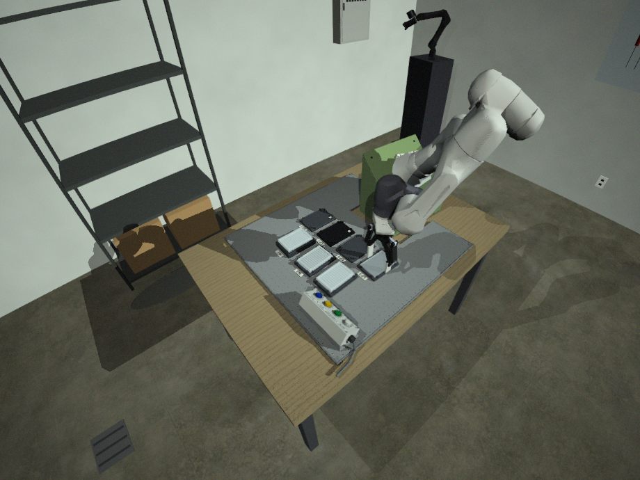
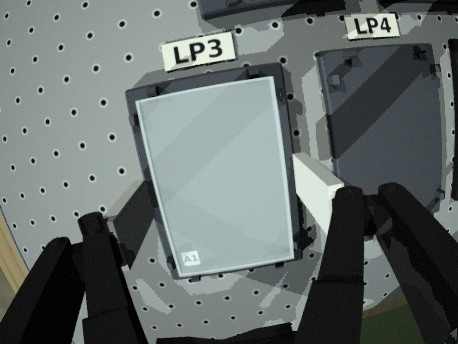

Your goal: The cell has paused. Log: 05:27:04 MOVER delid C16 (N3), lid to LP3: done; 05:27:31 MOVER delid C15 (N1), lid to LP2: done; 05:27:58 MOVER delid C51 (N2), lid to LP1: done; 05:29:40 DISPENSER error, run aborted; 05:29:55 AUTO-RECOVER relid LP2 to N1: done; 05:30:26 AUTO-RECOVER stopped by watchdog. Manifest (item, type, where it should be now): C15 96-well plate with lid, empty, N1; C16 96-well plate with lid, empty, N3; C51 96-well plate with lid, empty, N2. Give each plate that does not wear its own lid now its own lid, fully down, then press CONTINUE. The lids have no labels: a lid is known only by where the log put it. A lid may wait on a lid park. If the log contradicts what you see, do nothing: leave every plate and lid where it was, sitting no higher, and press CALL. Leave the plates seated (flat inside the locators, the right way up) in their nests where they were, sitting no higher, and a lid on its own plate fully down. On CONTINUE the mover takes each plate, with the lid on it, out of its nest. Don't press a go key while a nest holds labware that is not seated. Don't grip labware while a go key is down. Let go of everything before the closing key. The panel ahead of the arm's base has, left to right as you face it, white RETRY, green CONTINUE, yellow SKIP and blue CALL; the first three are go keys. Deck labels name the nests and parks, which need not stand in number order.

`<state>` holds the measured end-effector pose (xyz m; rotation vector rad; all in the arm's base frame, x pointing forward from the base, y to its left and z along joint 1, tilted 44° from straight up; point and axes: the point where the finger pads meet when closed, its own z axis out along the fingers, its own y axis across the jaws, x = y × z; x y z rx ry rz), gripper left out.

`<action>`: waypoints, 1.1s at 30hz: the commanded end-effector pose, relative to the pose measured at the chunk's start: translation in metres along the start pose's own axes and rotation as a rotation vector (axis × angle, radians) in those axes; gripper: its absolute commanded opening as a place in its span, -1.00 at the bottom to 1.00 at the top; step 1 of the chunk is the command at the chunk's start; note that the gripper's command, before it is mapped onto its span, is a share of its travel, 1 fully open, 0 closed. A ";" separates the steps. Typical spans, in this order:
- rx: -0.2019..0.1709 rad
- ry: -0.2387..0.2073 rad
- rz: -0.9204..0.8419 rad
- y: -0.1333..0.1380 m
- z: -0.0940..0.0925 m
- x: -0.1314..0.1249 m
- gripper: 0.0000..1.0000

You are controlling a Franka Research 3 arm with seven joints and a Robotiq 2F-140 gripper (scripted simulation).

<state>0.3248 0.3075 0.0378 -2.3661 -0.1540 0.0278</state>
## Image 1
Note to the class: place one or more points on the white button panel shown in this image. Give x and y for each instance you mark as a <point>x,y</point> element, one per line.
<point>338,328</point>

